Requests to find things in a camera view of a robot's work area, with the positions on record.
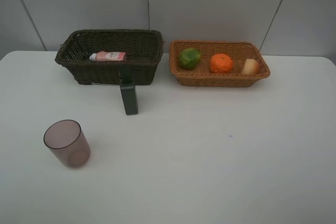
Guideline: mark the translucent brown plastic cup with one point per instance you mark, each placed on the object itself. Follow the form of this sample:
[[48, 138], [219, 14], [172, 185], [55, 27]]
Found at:
[[66, 140]]

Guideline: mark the red orange apple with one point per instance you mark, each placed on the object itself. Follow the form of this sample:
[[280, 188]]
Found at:
[[251, 66]]

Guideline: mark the light brown wicker basket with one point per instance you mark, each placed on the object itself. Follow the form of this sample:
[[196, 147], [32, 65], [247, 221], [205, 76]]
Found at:
[[201, 76]]

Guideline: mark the orange mandarin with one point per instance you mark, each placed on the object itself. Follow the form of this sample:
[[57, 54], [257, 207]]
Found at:
[[221, 64]]

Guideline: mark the dark brown wicker basket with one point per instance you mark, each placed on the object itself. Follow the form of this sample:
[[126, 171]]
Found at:
[[144, 49]]

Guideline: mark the pink detergent bottle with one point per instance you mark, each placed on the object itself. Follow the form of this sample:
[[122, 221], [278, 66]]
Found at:
[[108, 56]]

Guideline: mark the green lime fruit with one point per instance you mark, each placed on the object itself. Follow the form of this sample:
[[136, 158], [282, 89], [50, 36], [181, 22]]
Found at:
[[189, 58]]

